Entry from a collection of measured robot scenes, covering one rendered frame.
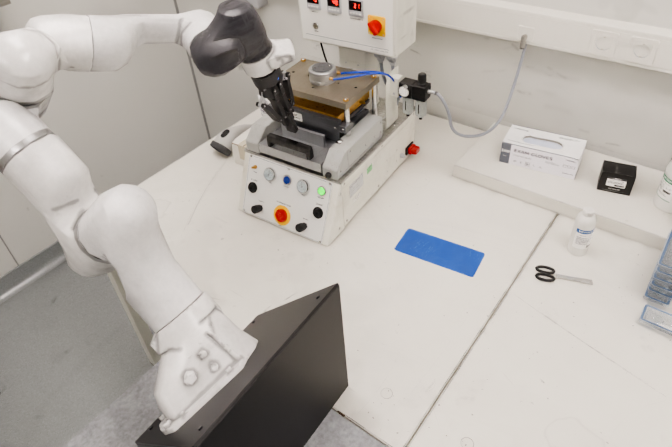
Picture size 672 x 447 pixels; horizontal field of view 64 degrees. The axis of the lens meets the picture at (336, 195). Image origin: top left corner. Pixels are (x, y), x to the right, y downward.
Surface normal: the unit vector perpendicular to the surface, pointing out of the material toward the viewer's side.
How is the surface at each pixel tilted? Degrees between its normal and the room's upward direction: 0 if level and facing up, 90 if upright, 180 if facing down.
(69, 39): 61
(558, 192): 0
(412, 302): 0
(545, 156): 87
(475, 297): 0
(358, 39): 90
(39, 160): 49
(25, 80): 114
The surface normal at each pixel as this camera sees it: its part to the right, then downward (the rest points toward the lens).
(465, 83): -0.61, 0.53
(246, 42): 0.29, 0.72
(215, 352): 0.36, -0.18
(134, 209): 0.61, -0.18
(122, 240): 0.08, 0.63
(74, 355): -0.07, -0.77
